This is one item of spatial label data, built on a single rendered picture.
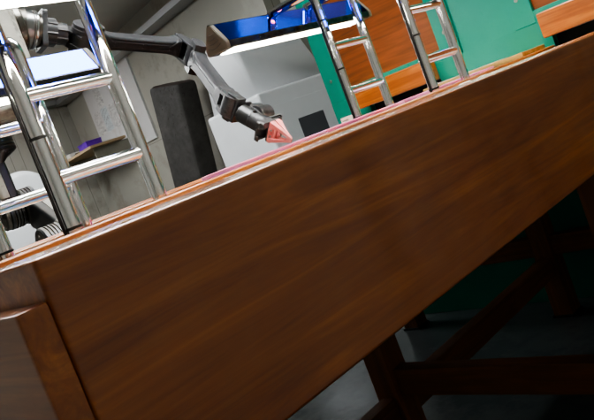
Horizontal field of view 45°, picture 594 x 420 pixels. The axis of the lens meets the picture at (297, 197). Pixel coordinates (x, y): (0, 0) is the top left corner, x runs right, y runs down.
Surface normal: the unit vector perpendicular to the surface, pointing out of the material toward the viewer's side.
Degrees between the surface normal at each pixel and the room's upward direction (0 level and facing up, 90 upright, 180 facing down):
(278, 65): 71
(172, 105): 90
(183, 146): 90
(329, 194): 90
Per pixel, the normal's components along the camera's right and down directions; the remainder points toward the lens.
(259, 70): 0.39, -0.42
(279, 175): 0.68, -0.20
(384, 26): -0.65, 0.30
